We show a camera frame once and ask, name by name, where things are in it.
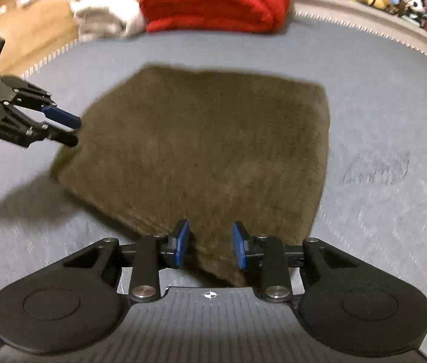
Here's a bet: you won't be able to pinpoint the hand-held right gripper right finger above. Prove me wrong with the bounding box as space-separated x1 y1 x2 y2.
232 221 357 304

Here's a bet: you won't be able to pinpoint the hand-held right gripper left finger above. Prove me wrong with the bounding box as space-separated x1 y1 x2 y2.
64 219 191 304

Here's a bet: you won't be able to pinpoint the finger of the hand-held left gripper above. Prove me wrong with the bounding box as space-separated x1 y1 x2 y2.
1 77 82 128
0 102 79 148

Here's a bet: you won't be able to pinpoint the olive corduroy pants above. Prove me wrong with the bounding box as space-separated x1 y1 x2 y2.
51 64 331 289

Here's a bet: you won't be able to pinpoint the white folded blanket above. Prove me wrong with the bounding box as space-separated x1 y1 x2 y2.
68 0 150 40

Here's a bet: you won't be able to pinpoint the red folded quilt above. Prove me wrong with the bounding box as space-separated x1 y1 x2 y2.
139 0 293 34

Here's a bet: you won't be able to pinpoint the grey quilted mattress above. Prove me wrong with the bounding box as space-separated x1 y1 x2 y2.
0 11 427 363

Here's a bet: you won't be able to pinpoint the panda plush toy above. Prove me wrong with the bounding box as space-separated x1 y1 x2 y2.
402 0 425 20

